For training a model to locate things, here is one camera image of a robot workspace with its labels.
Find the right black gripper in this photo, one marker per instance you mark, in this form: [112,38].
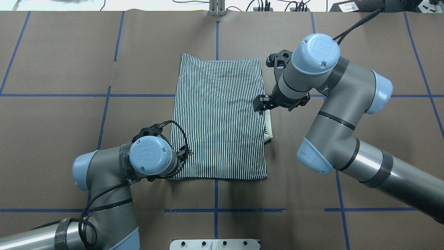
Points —
[285,103]

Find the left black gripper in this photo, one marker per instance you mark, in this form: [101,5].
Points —
[182,153]

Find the blue white striped polo shirt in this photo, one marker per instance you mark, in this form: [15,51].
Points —
[214,109]

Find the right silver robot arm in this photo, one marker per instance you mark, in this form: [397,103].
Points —
[351,91]

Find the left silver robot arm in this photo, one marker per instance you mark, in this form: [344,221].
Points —
[108,221]

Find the white mounting column with base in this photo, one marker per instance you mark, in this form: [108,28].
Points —
[215,244]

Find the black box with white label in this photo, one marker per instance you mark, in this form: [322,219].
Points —
[363,6]

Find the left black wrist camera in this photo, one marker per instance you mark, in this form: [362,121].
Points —
[154,130]

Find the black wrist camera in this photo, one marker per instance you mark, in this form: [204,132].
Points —
[278,61]
[154,130]

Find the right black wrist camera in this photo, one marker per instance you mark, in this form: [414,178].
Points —
[278,61]

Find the aluminium frame post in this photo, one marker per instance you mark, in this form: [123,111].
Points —
[217,8]

